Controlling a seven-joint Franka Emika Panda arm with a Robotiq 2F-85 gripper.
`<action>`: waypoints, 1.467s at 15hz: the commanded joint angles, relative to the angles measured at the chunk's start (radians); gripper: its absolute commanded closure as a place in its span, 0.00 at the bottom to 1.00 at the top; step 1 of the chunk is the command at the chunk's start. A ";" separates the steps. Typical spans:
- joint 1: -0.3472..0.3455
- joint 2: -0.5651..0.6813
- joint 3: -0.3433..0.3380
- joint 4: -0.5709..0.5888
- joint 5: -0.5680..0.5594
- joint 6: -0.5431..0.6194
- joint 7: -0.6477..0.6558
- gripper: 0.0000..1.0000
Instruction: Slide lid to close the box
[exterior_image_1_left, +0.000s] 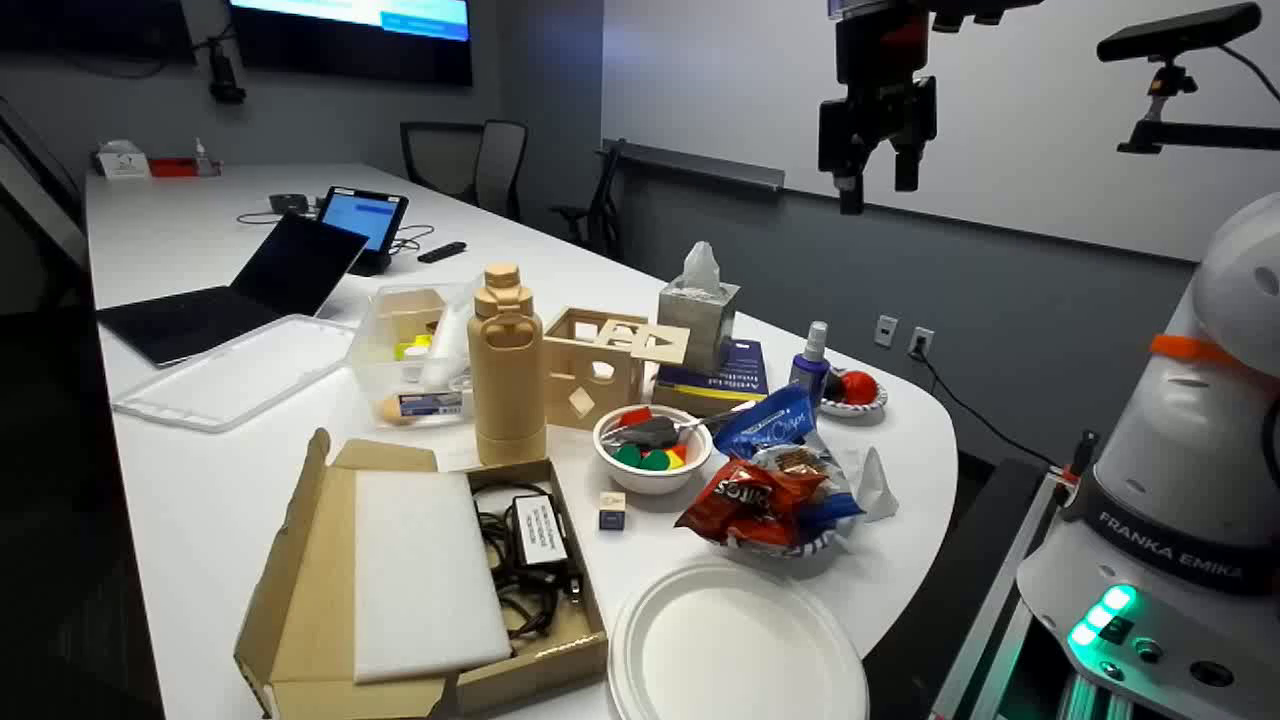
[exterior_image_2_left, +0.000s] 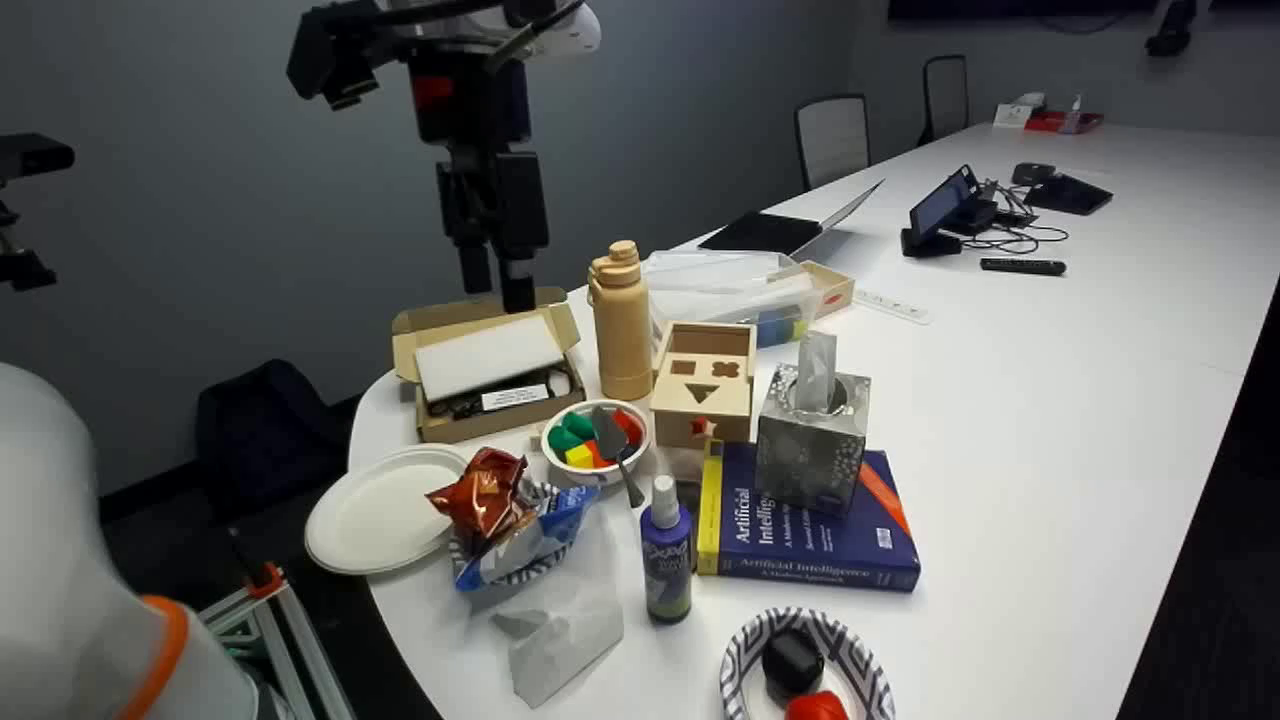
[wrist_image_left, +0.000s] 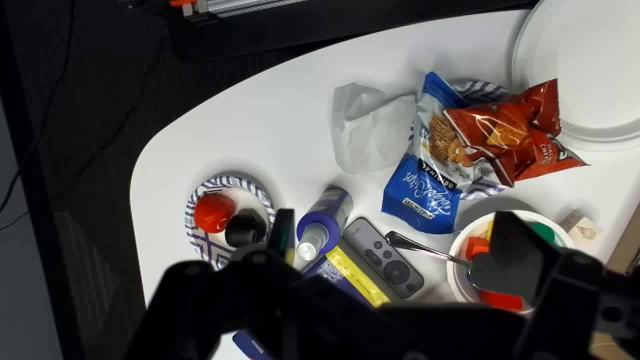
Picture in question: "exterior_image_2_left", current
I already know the black laptop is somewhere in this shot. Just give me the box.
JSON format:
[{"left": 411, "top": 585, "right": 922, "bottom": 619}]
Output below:
[{"left": 702, "top": 186, "right": 877, "bottom": 257}]

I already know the blue spray bottle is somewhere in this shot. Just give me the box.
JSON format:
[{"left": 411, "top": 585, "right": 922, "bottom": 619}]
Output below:
[{"left": 638, "top": 475, "right": 690, "bottom": 624}]

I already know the blue textbook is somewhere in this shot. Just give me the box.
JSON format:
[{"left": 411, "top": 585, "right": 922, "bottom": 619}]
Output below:
[{"left": 696, "top": 444, "right": 921, "bottom": 591}]

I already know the side camera on stand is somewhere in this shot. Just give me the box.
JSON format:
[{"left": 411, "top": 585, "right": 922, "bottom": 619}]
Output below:
[{"left": 0, "top": 129, "right": 81, "bottom": 297}]

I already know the clear plastic bag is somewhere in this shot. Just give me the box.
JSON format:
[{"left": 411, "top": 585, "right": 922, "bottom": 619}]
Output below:
[{"left": 491, "top": 518, "right": 623, "bottom": 708}]

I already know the white foam sheet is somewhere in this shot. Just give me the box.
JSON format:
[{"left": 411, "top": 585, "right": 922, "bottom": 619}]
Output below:
[{"left": 414, "top": 314, "right": 561, "bottom": 401}]

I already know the tablet on stand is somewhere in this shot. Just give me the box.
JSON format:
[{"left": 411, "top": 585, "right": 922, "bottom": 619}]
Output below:
[{"left": 900, "top": 163, "right": 995, "bottom": 261}]

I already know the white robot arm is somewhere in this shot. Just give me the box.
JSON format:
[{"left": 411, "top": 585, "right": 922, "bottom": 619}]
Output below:
[{"left": 0, "top": 365, "right": 265, "bottom": 720}]

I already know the red snack bag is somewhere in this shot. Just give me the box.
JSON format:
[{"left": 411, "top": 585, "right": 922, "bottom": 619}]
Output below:
[{"left": 428, "top": 448, "right": 529, "bottom": 556}]

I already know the black remote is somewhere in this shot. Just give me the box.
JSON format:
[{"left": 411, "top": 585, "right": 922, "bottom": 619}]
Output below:
[{"left": 981, "top": 257, "right": 1068, "bottom": 277}]

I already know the wooden shape sorter box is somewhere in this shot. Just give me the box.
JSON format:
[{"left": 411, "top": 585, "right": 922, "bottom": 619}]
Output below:
[{"left": 648, "top": 321, "right": 756, "bottom": 448}]

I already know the open cardboard box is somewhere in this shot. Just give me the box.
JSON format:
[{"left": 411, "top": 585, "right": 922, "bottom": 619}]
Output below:
[{"left": 390, "top": 288, "right": 585, "bottom": 444}]

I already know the grey office chair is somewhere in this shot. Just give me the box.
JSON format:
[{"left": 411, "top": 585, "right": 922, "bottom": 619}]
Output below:
[{"left": 796, "top": 92, "right": 870, "bottom": 184}]

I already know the black wallet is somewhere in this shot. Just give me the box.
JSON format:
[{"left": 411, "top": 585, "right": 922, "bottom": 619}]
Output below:
[{"left": 1024, "top": 175, "right": 1106, "bottom": 217}]

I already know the black backpack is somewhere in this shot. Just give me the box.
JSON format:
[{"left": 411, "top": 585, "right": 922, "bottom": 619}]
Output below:
[{"left": 194, "top": 361, "right": 346, "bottom": 518}]

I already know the black camera tripod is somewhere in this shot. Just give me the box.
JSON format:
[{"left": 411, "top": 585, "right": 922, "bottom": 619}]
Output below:
[{"left": 286, "top": 0, "right": 601, "bottom": 312}]

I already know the white bowl with blocks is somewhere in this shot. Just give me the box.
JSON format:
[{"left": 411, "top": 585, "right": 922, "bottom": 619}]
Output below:
[{"left": 538, "top": 401, "right": 650, "bottom": 485}]

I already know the tan water bottle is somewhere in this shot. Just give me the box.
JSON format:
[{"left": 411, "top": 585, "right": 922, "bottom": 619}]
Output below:
[{"left": 588, "top": 239, "right": 650, "bottom": 401}]

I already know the blue snack bag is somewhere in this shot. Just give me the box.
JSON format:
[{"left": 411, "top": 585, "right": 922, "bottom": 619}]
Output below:
[{"left": 452, "top": 485, "right": 595, "bottom": 599}]

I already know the red box far table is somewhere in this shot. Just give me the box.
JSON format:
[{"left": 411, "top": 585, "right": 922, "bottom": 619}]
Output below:
[{"left": 992, "top": 92, "right": 1103, "bottom": 136}]

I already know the white paper plate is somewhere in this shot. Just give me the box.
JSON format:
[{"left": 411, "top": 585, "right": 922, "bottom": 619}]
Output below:
[{"left": 305, "top": 444, "right": 464, "bottom": 577}]

